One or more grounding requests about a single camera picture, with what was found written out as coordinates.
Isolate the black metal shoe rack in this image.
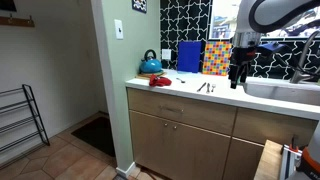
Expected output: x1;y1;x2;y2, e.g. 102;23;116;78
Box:
0;83;51;154

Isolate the metal kitchen faucet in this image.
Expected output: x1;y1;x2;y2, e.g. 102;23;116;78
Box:
289;30;320;85

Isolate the framed kitchen window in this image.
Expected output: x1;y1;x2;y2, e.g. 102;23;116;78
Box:
207;0;320;42

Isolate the blue cutting board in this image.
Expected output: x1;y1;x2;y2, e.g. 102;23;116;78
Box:
176;40;203;74

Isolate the metal clamp rail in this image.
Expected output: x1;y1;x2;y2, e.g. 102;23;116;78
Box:
279;134;304;180

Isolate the wooden base cabinet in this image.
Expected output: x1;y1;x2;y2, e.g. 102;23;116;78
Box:
126;87;319;180

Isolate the wooden coat hook rail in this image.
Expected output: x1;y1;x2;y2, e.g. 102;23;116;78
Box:
0;13;36;28

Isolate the white light switch plate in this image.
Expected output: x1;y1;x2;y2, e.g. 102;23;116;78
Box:
113;18;125;41

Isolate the teal kettle with black handle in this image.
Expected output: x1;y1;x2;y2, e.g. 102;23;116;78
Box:
138;49;163;75

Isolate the colourful squares cutting board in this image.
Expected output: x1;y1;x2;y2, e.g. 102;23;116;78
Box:
201;40;232;77

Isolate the white wall outlet plate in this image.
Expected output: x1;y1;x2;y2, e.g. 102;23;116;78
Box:
161;48;172;61

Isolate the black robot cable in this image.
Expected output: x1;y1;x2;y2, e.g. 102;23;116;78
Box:
248;0;320;34

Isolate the dark floor mat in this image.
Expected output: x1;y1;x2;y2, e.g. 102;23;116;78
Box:
70;116;116;158

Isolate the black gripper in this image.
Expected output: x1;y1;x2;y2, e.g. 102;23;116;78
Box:
228;46;259;90

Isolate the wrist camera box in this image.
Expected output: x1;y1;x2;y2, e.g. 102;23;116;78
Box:
256;42;285;58

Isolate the patterned tile wall picture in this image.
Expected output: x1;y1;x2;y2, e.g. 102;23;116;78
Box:
131;0;148;14

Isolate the red hand towel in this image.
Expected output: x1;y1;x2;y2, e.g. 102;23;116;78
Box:
148;74;173;88

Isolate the wooden trivet board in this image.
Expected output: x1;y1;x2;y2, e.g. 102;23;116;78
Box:
135;70;168;81

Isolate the metal drawer handle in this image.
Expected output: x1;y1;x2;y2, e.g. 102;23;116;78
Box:
158;104;185;114

